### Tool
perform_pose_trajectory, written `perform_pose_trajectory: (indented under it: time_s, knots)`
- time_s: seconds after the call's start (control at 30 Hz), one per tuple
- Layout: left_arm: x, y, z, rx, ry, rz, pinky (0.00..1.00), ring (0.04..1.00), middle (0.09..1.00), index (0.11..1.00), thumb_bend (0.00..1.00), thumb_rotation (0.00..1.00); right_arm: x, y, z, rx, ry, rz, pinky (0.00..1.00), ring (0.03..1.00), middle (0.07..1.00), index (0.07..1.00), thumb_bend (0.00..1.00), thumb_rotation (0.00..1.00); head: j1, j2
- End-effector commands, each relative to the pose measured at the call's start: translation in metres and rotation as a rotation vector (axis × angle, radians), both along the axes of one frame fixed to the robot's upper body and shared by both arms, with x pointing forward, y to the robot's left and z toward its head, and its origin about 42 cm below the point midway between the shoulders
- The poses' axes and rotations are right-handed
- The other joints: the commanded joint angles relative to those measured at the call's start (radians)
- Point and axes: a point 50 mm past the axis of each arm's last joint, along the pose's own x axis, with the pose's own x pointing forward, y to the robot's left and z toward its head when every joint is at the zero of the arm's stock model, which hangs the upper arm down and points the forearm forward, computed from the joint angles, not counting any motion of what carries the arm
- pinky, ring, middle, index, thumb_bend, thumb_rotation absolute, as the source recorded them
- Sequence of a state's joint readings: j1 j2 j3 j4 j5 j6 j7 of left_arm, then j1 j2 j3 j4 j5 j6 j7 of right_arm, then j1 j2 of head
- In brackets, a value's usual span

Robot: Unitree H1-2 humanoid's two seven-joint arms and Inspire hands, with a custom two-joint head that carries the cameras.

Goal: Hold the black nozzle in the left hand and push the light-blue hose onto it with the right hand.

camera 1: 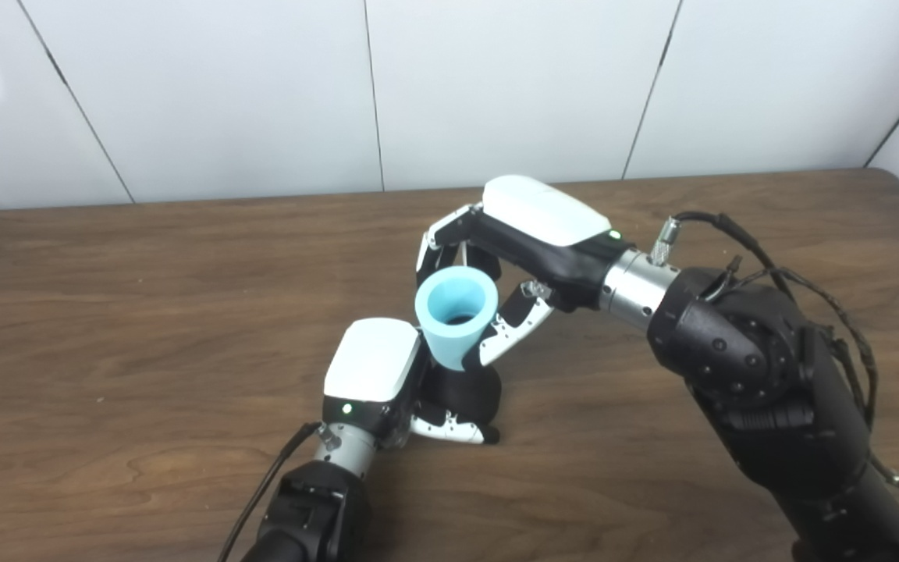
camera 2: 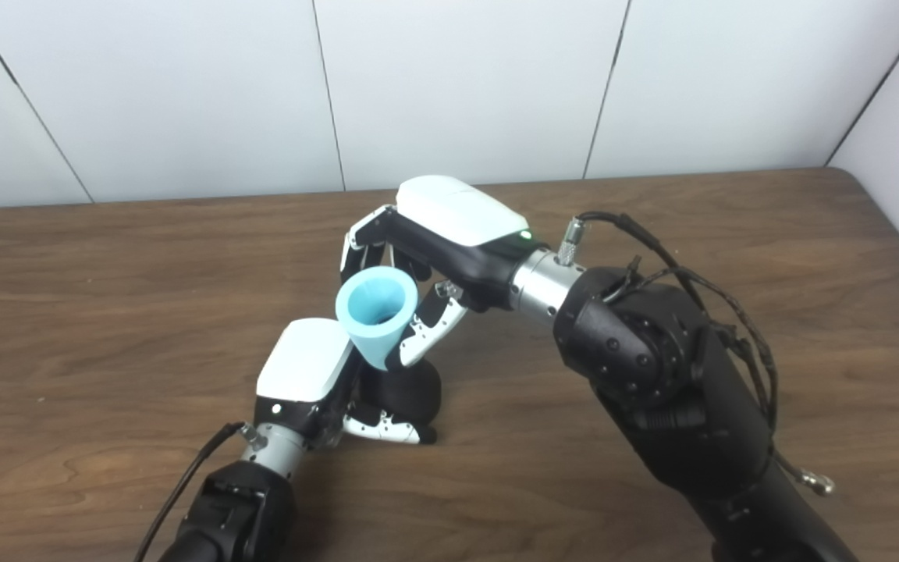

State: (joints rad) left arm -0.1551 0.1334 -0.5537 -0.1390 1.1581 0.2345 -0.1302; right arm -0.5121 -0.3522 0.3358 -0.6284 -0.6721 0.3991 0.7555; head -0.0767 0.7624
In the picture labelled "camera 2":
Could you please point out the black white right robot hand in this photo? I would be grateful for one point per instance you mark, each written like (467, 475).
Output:
(461, 226)

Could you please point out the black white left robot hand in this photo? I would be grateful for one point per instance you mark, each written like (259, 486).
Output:
(305, 363)

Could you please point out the light blue cylinder cup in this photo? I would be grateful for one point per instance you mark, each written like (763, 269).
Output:
(371, 336)

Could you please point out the black funnel-shaped nozzle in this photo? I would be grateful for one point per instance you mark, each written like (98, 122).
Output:
(410, 394)

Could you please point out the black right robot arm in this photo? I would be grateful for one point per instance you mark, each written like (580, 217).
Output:
(668, 390)

